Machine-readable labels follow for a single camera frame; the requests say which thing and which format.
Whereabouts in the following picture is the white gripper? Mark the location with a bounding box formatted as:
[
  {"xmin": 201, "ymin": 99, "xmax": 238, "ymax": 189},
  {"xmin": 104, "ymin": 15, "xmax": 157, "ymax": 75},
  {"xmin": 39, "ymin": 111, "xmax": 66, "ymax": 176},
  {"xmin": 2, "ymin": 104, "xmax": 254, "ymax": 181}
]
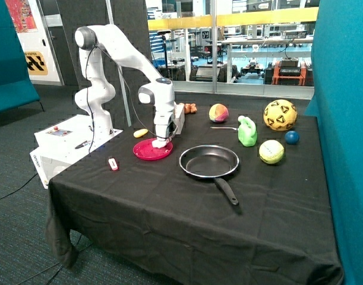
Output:
[{"xmin": 154, "ymin": 111, "xmax": 177, "ymax": 140}]

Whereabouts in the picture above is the white tissue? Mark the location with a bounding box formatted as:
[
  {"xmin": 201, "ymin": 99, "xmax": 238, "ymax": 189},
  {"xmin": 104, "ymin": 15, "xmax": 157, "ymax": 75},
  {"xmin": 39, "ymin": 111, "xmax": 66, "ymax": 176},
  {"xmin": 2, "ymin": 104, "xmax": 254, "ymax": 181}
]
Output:
[{"xmin": 151, "ymin": 138, "xmax": 172, "ymax": 148}]

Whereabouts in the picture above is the red plastic plate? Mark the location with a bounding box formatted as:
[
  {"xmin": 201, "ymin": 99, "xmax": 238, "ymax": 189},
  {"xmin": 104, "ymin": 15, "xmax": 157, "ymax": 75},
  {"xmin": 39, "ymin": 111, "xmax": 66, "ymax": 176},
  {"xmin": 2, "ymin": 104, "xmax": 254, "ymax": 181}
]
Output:
[{"xmin": 132, "ymin": 138, "xmax": 173, "ymax": 161}]

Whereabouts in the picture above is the white tissue box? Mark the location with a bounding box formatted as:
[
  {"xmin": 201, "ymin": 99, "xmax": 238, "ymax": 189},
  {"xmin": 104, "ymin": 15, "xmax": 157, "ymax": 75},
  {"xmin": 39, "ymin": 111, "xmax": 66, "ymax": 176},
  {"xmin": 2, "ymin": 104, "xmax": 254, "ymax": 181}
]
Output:
[{"xmin": 174, "ymin": 104, "xmax": 185, "ymax": 135}]

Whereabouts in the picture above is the yellow plastic lemon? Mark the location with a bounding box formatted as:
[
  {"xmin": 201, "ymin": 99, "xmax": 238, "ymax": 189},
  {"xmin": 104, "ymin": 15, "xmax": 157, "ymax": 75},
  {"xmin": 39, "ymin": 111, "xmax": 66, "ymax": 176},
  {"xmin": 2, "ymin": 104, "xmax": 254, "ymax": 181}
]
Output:
[{"xmin": 133, "ymin": 128, "xmax": 149, "ymax": 138}]

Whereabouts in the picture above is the brown teddy bear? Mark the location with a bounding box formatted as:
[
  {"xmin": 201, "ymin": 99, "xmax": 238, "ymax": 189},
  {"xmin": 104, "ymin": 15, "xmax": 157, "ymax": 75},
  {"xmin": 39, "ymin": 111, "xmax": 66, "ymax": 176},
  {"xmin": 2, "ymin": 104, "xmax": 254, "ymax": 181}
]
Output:
[{"xmin": 179, "ymin": 103, "xmax": 197, "ymax": 114}]

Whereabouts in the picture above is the silver spoon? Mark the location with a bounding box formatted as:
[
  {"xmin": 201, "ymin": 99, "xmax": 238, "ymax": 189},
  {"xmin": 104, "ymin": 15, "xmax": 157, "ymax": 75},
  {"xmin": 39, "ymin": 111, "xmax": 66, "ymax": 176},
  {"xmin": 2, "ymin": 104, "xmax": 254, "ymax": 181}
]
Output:
[{"xmin": 210, "ymin": 126, "xmax": 238, "ymax": 131}]

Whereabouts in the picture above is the multicoloured soft ball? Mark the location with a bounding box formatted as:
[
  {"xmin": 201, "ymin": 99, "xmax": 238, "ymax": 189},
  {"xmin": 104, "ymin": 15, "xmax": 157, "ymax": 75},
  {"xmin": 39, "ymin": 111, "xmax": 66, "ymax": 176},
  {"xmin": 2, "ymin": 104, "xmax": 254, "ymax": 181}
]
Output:
[{"xmin": 209, "ymin": 103, "xmax": 229, "ymax": 123}]

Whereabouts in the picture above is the black frying pan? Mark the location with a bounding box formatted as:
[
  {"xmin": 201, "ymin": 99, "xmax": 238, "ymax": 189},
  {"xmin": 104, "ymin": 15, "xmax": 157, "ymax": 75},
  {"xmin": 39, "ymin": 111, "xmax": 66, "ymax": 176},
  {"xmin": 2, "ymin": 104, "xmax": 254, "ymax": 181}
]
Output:
[{"xmin": 178, "ymin": 145, "xmax": 240, "ymax": 206}]

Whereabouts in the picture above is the red white small box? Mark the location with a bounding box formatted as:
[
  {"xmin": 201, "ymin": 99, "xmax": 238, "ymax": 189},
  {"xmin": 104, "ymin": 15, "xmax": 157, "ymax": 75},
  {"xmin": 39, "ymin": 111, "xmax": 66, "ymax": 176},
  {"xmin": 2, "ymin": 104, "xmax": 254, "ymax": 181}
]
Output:
[{"xmin": 108, "ymin": 157, "xmax": 119, "ymax": 171}]

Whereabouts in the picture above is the green plastic jug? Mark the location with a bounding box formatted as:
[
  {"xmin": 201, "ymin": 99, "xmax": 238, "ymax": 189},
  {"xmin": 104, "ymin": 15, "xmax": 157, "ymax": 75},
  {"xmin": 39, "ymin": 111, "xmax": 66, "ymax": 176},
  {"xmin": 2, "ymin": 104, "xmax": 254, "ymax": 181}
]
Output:
[{"xmin": 238, "ymin": 115, "xmax": 257, "ymax": 147}]

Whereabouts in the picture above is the black tablecloth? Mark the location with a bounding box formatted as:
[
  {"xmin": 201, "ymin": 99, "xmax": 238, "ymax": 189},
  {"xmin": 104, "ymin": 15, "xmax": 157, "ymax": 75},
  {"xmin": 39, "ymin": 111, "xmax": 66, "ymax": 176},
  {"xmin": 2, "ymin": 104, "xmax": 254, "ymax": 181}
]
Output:
[{"xmin": 45, "ymin": 105, "xmax": 345, "ymax": 284}]

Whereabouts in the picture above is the yellow green softball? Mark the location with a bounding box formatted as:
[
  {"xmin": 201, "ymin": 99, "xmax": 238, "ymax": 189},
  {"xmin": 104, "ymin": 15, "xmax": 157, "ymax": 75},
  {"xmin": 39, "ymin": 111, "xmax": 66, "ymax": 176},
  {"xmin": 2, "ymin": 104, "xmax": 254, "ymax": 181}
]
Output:
[{"xmin": 259, "ymin": 140, "xmax": 285, "ymax": 164}]

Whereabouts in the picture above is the white robot control base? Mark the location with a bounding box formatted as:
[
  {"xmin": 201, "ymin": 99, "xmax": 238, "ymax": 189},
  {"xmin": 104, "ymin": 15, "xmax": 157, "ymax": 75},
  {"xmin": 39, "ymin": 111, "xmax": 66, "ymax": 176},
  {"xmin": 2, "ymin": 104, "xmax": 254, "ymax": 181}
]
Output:
[{"xmin": 30, "ymin": 115, "xmax": 122, "ymax": 189}]

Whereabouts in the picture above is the yellow black soccer ball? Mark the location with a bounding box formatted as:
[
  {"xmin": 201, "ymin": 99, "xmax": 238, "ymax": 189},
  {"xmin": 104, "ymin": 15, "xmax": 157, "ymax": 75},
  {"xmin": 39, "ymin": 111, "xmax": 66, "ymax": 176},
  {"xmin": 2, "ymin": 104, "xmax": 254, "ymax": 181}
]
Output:
[{"xmin": 263, "ymin": 99, "xmax": 298, "ymax": 131}]

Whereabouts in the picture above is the small blue ball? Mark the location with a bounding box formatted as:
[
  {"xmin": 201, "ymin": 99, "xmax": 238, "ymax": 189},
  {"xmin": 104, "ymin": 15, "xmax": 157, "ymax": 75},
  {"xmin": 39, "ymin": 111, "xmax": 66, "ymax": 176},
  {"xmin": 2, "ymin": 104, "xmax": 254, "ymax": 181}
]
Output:
[{"xmin": 285, "ymin": 131, "xmax": 300, "ymax": 145}]

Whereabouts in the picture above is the teal sofa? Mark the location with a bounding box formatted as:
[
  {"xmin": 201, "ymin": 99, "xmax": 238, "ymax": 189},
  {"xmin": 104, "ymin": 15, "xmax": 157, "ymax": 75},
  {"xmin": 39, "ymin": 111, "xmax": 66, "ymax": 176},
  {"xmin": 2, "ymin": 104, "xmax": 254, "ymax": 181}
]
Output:
[{"xmin": 0, "ymin": 1, "xmax": 40, "ymax": 112}]

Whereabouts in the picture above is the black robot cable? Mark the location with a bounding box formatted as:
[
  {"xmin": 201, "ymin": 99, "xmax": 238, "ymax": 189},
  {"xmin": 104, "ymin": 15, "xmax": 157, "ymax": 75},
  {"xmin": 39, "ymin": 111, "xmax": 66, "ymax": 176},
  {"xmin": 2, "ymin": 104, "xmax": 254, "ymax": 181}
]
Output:
[{"xmin": 75, "ymin": 44, "xmax": 176, "ymax": 150}]

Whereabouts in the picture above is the teal partition wall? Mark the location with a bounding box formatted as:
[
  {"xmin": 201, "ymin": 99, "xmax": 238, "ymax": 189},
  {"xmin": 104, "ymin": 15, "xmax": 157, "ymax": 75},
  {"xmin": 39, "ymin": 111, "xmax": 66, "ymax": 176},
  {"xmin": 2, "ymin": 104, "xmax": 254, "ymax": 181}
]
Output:
[{"xmin": 305, "ymin": 1, "xmax": 363, "ymax": 284}]

